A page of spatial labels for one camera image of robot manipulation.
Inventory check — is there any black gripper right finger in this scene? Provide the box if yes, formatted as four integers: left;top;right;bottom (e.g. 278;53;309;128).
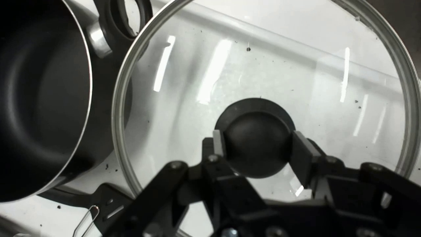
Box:
291;131;421;208

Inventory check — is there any black cooking pot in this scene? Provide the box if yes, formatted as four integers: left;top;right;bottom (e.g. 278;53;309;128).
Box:
0;0;155;229

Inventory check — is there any metal paper clip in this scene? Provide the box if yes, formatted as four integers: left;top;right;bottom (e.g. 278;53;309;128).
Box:
71;204;101;237

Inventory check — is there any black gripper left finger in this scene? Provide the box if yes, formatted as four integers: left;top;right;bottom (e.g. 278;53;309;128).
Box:
103;129;265;237

